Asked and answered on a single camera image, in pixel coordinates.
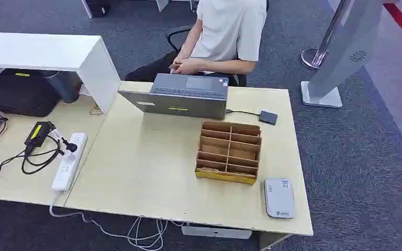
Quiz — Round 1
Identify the grey laptop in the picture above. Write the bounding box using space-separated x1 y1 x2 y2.
117 73 229 121

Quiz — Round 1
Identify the wooden card box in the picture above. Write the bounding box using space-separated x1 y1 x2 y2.
194 120 262 185

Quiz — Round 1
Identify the person's left hand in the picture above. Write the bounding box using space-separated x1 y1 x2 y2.
174 57 205 75

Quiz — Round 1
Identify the person's hand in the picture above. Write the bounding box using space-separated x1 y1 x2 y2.
174 57 205 75
170 55 188 74

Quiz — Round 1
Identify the person's right hand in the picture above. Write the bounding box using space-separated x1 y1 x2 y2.
170 55 188 74

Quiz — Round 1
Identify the small dark adapter box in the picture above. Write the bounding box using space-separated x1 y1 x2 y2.
259 110 278 126

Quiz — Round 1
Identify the person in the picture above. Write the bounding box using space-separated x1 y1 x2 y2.
124 0 267 87

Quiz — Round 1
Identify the white card reader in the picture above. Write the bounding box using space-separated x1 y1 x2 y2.
263 178 296 220

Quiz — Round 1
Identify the white box under desk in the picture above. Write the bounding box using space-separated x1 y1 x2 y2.
181 225 253 240

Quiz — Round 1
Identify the black plug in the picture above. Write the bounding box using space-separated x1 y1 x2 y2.
61 137 78 153

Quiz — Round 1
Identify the white power strip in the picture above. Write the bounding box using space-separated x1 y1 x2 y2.
51 132 88 192

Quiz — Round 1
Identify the dark grey cylinder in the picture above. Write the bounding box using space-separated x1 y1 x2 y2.
44 71 84 104

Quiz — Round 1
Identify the white desk shelf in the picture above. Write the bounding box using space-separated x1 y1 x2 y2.
0 31 121 115

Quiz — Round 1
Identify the grey kiosk stand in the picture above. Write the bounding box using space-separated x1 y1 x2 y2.
300 0 396 109

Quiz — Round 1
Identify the black power adapter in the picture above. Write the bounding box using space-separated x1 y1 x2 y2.
24 121 56 149

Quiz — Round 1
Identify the black bag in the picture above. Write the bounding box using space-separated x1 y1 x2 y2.
0 69 61 118

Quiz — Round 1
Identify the black adapter cable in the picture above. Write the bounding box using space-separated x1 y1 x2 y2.
225 109 261 117

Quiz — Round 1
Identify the white cable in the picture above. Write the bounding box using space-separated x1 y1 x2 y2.
49 191 184 251

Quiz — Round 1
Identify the chrome barrier post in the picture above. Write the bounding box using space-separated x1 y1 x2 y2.
301 0 352 70

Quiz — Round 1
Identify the black power cable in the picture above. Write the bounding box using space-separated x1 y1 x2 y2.
0 131 65 184

